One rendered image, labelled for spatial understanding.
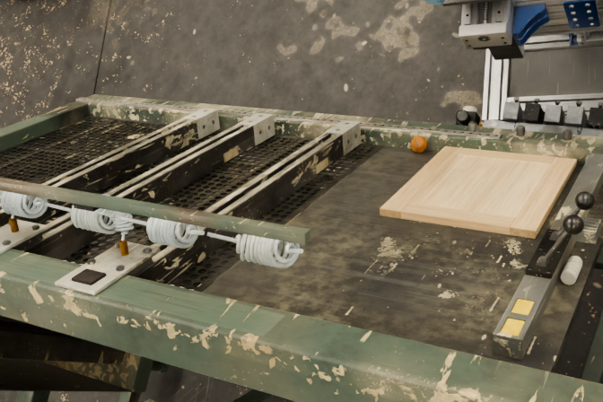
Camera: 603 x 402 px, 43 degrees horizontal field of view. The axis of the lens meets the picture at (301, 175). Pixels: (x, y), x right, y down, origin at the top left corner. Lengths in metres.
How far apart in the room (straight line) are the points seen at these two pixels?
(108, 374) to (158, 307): 1.22
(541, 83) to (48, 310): 2.08
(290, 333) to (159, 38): 3.10
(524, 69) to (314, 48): 1.07
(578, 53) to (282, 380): 2.10
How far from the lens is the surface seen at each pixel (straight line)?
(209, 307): 1.33
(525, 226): 1.77
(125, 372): 2.52
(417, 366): 1.15
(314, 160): 2.11
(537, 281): 1.51
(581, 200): 1.59
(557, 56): 3.05
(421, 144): 2.26
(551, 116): 2.38
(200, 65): 3.96
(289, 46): 3.72
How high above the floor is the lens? 2.99
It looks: 60 degrees down
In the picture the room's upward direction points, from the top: 60 degrees counter-clockwise
